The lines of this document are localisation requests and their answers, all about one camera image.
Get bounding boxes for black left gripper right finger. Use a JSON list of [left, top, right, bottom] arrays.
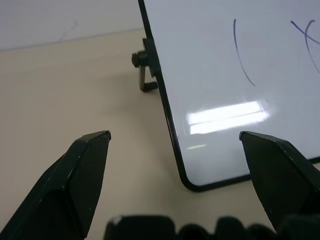
[[238, 130, 320, 236]]

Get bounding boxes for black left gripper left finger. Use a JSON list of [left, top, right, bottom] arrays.
[[0, 130, 112, 240]]

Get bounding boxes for black-framed whiteboard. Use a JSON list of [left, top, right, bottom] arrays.
[[137, 0, 320, 193]]

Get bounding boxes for black whiteboard stand leg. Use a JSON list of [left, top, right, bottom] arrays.
[[130, 37, 159, 92]]

